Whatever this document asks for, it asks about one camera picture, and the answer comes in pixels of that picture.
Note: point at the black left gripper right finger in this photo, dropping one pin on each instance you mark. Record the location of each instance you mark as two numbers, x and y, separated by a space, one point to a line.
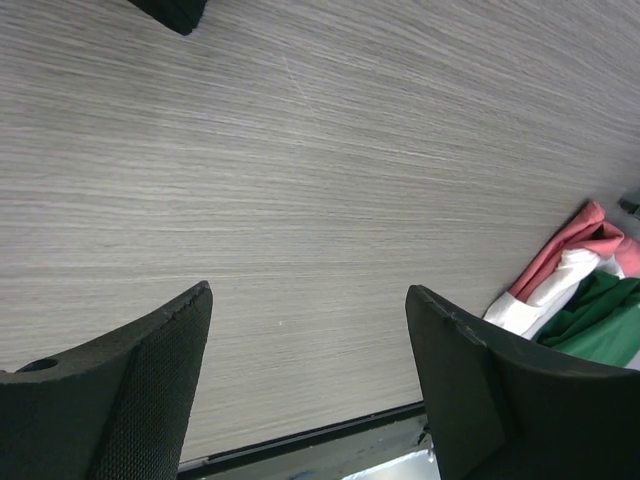
502 407

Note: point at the black t shirt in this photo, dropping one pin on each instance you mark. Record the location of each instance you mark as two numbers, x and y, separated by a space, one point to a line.
180 16

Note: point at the folded white t shirt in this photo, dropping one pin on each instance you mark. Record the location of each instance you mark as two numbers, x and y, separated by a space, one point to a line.
526 318

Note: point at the folded pink t shirt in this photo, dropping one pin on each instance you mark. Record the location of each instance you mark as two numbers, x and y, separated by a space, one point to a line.
587 230

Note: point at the black wire stand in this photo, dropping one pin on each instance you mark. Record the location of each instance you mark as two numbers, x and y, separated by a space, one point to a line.
629 203

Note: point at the folded green t shirt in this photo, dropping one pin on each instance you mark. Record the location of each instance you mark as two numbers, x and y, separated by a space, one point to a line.
600 322

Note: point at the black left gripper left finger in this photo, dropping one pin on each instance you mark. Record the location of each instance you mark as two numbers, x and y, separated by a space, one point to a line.
115 407

